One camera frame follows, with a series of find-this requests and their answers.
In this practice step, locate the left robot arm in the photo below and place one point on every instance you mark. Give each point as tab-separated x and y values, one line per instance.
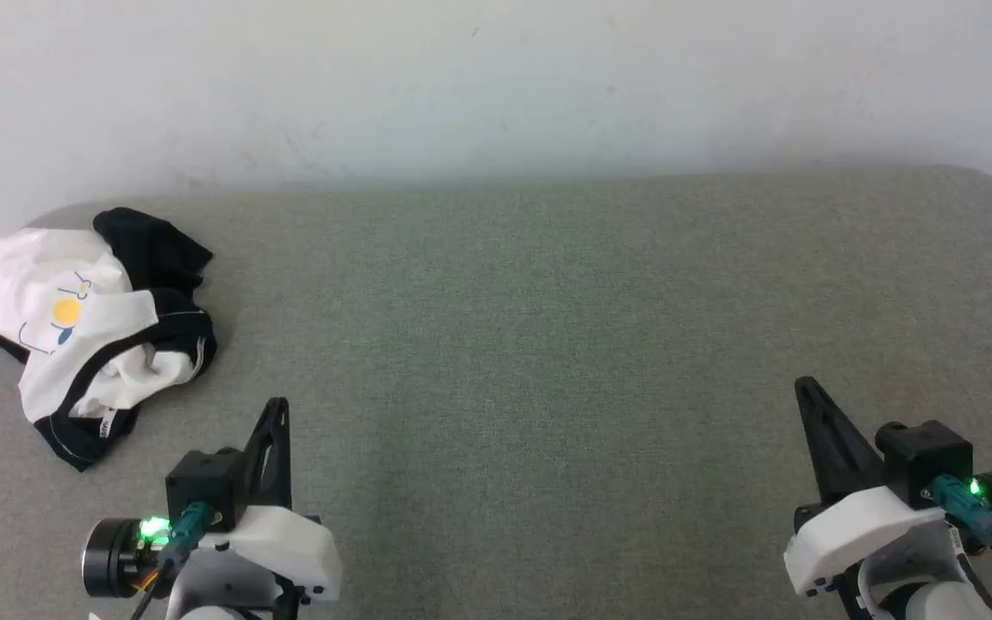
113	555

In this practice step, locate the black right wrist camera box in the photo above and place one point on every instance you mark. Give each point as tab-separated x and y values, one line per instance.
926	456

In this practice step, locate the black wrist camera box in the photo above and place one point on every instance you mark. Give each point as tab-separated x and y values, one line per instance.
926	456
203	482

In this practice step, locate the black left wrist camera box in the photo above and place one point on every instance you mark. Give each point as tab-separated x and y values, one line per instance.
203	482

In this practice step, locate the white and black t-shirt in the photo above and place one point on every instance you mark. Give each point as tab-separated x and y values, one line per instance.
40	284

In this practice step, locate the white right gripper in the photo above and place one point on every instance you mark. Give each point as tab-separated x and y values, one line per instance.
858	530

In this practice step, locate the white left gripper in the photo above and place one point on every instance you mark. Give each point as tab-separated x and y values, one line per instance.
289	542

